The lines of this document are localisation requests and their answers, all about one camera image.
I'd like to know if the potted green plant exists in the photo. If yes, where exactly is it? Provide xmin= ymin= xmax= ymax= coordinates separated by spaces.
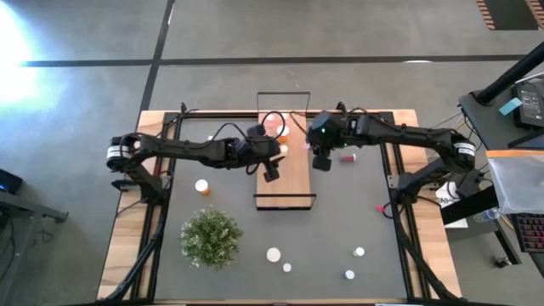
xmin=178 ymin=206 xmax=245 ymax=271

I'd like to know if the white paper sheet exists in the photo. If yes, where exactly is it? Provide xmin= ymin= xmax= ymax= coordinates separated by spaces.
xmin=435 ymin=180 xmax=470 ymax=230

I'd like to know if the black side desk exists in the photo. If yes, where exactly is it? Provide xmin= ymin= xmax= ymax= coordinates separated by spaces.
xmin=439 ymin=91 xmax=544 ymax=267

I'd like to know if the clear plastic water bottle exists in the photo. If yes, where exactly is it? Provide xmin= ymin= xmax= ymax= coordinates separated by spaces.
xmin=472 ymin=207 xmax=502 ymax=224

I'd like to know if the light blue block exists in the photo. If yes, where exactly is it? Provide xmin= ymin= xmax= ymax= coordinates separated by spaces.
xmin=497 ymin=96 xmax=524 ymax=117

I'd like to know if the clear plastic bag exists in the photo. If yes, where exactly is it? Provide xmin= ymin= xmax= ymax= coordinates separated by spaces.
xmin=485 ymin=149 xmax=544 ymax=216

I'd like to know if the black stand pole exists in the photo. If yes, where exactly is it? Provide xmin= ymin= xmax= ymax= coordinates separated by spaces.
xmin=474 ymin=40 xmax=544 ymax=106

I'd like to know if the black electronic box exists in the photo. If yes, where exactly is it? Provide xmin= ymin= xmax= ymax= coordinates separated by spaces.
xmin=511 ymin=80 xmax=544 ymax=131

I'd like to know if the black computer keyboard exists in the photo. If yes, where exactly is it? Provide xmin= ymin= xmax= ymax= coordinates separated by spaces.
xmin=511 ymin=212 xmax=544 ymax=254

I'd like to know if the black striped floor mat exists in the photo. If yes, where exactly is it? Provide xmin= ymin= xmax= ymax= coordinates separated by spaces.
xmin=475 ymin=0 xmax=544 ymax=31

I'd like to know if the grey metal cart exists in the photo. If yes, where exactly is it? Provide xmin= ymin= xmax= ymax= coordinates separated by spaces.
xmin=0 ymin=186 xmax=70 ymax=273

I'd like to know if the black computer tower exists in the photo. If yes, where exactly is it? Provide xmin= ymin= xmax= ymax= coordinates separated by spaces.
xmin=0 ymin=168 xmax=24 ymax=196

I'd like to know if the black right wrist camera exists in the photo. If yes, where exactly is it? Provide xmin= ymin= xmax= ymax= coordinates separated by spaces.
xmin=312 ymin=153 xmax=333 ymax=173

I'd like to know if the black aluminium table frame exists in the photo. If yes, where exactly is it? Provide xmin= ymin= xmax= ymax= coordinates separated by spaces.
xmin=95 ymin=101 xmax=464 ymax=306

